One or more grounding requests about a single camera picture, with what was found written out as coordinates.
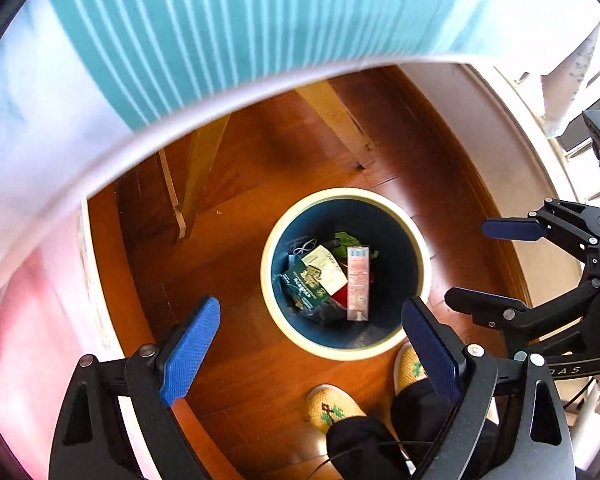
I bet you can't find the blue bin with cream rim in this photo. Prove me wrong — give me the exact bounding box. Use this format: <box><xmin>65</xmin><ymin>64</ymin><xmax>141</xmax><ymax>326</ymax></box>
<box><xmin>260</xmin><ymin>187</ymin><xmax>433</xmax><ymax>362</ymax></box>

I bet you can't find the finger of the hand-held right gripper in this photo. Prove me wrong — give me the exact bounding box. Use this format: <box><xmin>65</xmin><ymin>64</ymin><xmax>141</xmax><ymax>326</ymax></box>
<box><xmin>481</xmin><ymin>199</ymin><xmax>600</xmax><ymax>262</ymax></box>
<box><xmin>445</xmin><ymin>280</ymin><xmax>600</xmax><ymax>343</ymax></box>

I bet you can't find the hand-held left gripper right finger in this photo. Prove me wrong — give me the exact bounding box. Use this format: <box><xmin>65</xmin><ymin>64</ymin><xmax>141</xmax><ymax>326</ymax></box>
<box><xmin>401</xmin><ymin>296</ymin><xmax>576</xmax><ymax>480</ymax></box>

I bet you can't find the red and white drink carton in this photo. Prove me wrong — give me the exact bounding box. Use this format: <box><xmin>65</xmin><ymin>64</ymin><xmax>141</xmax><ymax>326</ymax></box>
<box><xmin>346</xmin><ymin>246</ymin><xmax>372</xmax><ymax>322</ymax></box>

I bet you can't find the dark printed packet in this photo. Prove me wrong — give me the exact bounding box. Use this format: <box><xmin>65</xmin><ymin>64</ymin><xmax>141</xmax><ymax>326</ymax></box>
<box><xmin>279</xmin><ymin>266</ymin><xmax>331</xmax><ymax>317</ymax></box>

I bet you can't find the person's left leg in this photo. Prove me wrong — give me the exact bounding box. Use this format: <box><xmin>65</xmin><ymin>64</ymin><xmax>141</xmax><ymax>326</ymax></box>
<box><xmin>326</xmin><ymin>416</ymin><xmax>411</xmax><ymax>480</ymax></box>

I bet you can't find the cream cardboard box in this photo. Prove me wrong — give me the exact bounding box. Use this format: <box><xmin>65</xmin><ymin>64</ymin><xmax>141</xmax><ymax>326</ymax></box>
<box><xmin>300</xmin><ymin>245</ymin><xmax>350</xmax><ymax>296</ymax></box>

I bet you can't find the printed blue tablecloth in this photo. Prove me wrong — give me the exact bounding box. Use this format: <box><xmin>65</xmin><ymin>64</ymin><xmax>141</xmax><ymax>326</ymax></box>
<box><xmin>0</xmin><ymin>0</ymin><xmax>600</xmax><ymax>301</ymax></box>

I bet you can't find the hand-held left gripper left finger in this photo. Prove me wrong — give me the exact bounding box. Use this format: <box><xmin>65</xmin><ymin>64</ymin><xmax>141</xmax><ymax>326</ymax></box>
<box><xmin>49</xmin><ymin>296</ymin><xmax>222</xmax><ymax>480</ymax></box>

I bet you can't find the wooden table leg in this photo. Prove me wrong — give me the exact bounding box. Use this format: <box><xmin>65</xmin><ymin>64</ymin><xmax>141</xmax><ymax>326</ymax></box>
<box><xmin>157</xmin><ymin>115</ymin><xmax>231</xmax><ymax>238</ymax></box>
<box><xmin>295</xmin><ymin>80</ymin><xmax>376</xmax><ymax>170</ymax></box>

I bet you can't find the green paper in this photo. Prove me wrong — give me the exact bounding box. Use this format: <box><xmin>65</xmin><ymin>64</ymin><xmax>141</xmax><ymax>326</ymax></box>
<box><xmin>330</xmin><ymin>231</ymin><xmax>381</xmax><ymax>261</ymax></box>

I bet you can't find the pink blanket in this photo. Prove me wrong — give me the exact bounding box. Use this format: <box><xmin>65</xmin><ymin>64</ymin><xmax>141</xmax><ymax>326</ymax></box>
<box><xmin>0</xmin><ymin>210</ymin><xmax>151</xmax><ymax>480</ymax></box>

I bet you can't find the yellow knitted slipper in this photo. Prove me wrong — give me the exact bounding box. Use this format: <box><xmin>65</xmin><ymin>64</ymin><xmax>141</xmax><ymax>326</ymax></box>
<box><xmin>306</xmin><ymin>385</ymin><xmax>368</xmax><ymax>436</ymax></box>
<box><xmin>394</xmin><ymin>342</ymin><xmax>428</xmax><ymax>393</ymax></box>

